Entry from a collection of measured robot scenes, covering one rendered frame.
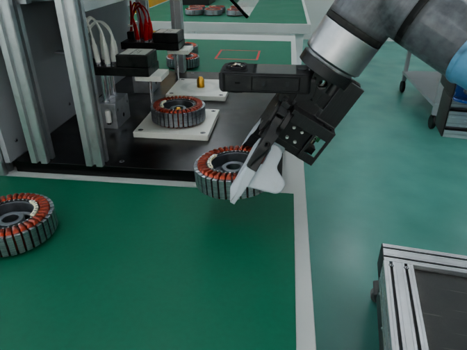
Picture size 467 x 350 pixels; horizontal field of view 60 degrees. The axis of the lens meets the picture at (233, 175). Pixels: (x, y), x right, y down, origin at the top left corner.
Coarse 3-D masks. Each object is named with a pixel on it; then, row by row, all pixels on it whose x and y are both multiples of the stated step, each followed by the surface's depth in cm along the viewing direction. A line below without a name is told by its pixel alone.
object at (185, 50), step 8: (160, 32) 99; (168, 32) 99; (176, 32) 99; (128, 40) 102; (152, 40) 102; (160, 40) 99; (168, 40) 99; (176, 40) 99; (184, 40) 105; (128, 48) 101; (136, 48) 101; (144, 48) 101; (152, 48) 100; (160, 48) 100; (168, 48) 100; (176, 48) 100; (184, 48) 102; (192, 48) 105
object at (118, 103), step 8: (120, 96) 87; (104, 104) 82; (112, 104) 82; (120, 104) 85; (128, 104) 89; (104, 112) 83; (112, 112) 83; (120, 112) 85; (128, 112) 89; (104, 120) 84; (112, 120) 84; (120, 120) 85
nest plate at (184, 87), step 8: (184, 80) 113; (192, 80) 113; (208, 80) 113; (216, 80) 113; (176, 88) 106; (184, 88) 106; (192, 88) 106; (200, 88) 106; (208, 88) 106; (216, 88) 106; (168, 96) 101; (192, 96) 101; (200, 96) 100; (208, 96) 100; (216, 96) 100; (224, 96) 100
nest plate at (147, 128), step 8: (208, 112) 90; (216, 112) 90; (144, 120) 86; (208, 120) 86; (216, 120) 88; (136, 128) 82; (144, 128) 82; (152, 128) 82; (160, 128) 82; (168, 128) 82; (176, 128) 82; (184, 128) 82; (192, 128) 82; (200, 128) 82; (208, 128) 82; (136, 136) 81; (144, 136) 80; (152, 136) 80; (160, 136) 80; (168, 136) 80; (176, 136) 80; (184, 136) 79; (192, 136) 79; (200, 136) 79; (208, 136) 80
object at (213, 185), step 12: (204, 156) 59; (216, 156) 60; (228, 156) 61; (240, 156) 61; (204, 168) 56; (216, 168) 60; (228, 168) 59; (240, 168) 57; (204, 180) 54; (216, 180) 53; (228, 180) 53; (204, 192) 56; (216, 192) 54; (228, 192) 54; (252, 192) 54
